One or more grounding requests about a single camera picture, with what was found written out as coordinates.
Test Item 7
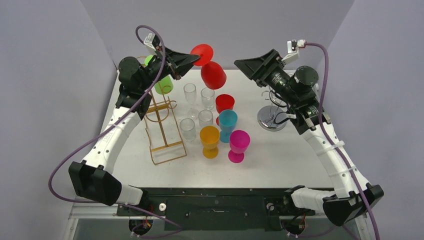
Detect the gold wire glass rack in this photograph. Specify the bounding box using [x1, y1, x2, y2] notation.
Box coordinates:
[143, 87, 188, 166]

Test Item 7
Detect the cyan plastic wine glass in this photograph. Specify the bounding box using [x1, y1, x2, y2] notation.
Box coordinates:
[218, 109, 238, 143]

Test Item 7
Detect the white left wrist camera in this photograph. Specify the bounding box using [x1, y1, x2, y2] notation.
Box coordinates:
[143, 32, 162, 57]

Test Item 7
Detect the red plastic wine glass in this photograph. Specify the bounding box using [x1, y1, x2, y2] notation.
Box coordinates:
[215, 94, 235, 115]
[190, 43, 227, 90]

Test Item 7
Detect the orange plastic wine glass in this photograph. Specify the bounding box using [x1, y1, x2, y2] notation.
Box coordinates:
[199, 125, 220, 159]

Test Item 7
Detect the chrome round glass rack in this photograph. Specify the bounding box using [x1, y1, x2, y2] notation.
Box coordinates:
[256, 71, 314, 132]

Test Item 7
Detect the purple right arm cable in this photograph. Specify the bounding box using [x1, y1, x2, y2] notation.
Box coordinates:
[304, 42, 382, 240]

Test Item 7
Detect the clear glass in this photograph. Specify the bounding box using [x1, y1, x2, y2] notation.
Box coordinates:
[198, 109, 214, 130]
[179, 118, 196, 142]
[200, 87, 215, 110]

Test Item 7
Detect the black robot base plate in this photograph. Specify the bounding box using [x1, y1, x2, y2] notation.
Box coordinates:
[142, 187, 317, 231]

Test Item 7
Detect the clear champagne flute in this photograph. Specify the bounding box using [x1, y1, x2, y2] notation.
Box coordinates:
[183, 83, 199, 120]

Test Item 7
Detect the green plastic wine glass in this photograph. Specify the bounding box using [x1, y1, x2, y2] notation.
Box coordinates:
[154, 75, 174, 95]

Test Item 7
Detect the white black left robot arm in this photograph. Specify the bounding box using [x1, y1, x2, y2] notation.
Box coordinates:
[68, 48, 201, 215]

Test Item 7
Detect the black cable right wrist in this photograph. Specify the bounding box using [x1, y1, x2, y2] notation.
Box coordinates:
[268, 92, 297, 126]

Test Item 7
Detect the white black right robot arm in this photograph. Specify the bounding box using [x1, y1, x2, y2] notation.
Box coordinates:
[234, 49, 384, 227]

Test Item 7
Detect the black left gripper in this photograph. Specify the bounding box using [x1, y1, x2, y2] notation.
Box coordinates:
[139, 45, 201, 92]

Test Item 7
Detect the magenta plastic wine glass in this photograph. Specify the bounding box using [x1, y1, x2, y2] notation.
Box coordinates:
[228, 130, 251, 164]

